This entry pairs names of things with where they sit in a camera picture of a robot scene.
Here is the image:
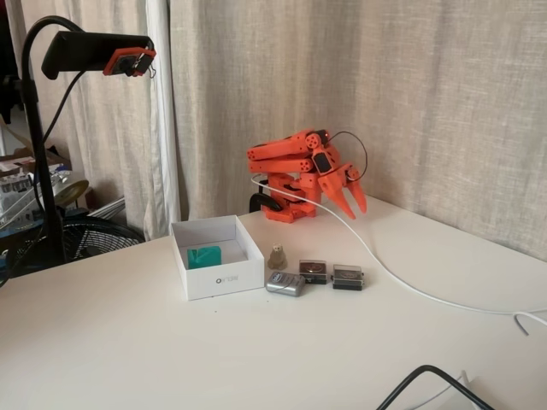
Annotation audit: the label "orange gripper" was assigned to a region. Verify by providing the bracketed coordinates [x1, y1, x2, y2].
[310, 149, 369, 221]

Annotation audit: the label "green cube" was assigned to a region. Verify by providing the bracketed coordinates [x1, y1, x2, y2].
[185, 244, 222, 272]

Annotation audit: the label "white cardboard bin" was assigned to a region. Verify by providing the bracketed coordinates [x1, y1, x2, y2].
[170, 214, 266, 302]

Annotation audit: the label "black box with clear lid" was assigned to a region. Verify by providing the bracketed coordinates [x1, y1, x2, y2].
[332, 263, 365, 292]

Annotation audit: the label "black box with brown disc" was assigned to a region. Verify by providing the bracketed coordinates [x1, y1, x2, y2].
[297, 258, 329, 286]

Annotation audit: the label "black table clamp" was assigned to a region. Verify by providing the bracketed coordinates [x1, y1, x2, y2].
[248, 192, 284, 214]

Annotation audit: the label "small beige figurine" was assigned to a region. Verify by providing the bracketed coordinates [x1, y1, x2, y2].
[268, 242, 289, 272]

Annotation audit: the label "silver metal tin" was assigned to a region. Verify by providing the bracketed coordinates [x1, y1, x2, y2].
[264, 270, 307, 296]

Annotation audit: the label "beige curtain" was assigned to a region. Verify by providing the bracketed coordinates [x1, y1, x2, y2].
[168, 0, 547, 262]

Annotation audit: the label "black floor fan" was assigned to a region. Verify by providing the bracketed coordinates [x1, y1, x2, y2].
[0, 214, 145, 281]

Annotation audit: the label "black gooseneck stand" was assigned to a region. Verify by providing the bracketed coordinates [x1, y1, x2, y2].
[20, 15, 89, 265]

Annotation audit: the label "cardboard boxes with clutter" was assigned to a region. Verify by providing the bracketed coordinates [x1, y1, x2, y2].
[0, 121, 93, 234]

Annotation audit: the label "black gripper wire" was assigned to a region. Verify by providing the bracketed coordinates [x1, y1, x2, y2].
[327, 132, 370, 181]

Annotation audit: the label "long white cable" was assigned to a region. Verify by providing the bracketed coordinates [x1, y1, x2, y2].
[250, 173, 547, 318]

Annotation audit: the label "thick black cable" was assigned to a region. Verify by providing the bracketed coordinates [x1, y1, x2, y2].
[374, 364, 497, 410]

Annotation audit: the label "short white cable end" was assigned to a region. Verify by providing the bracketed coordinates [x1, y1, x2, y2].
[514, 313, 547, 337]

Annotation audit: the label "orange camera module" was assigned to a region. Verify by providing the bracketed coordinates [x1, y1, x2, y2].
[102, 47, 157, 79]

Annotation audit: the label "black camera cable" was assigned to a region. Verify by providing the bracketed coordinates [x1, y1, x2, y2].
[38, 70, 87, 150]

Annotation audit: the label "black camera holder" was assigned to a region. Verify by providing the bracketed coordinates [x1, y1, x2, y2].
[40, 31, 156, 81]

